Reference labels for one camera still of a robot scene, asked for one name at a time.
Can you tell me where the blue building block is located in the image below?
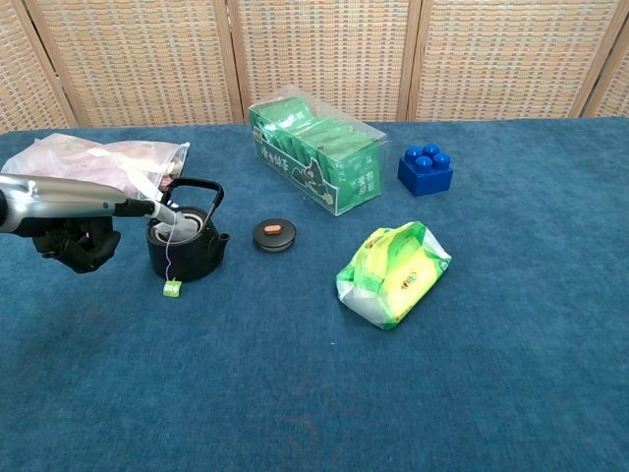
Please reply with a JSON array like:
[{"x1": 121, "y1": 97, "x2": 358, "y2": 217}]
[{"x1": 396, "y1": 143, "x2": 454, "y2": 198}]

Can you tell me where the pyramid tea bag with tag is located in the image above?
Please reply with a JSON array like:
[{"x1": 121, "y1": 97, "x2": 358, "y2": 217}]
[{"x1": 155, "y1": 209, "x2": 199, "y2": 298}]

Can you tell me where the blue table carpet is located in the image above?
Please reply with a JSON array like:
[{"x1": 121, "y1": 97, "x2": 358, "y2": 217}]
[{"x1": 0, "y1": 116, "x2": 629, "y2": 472}]

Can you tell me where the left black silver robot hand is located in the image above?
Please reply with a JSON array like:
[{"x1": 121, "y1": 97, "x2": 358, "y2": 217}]
[{"x1": 0, "y1": 172, "x2": 181, "y2": 274}]

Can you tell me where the clear box of green sachets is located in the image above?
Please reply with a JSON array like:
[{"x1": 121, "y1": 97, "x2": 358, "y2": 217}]
[{"x1": 247, "y1": 86, "x2": 392, "y2": 217}]

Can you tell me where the green yellow tissue pack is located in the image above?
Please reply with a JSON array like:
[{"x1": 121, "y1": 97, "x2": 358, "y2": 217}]
[{"x1": 335, "y1": 220, "x2": 453, "y2": 331}]

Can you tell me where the black teapot lid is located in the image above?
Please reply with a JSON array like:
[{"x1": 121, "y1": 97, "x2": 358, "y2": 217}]
[{"x1": 252, "y1": 217, "x2": 300, "y2": 256}]

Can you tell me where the black teapot with handle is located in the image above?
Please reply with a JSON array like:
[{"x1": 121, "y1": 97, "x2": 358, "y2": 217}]
[{"x1": 144, "y1": 177, "x2": 231, "y2": 284}]

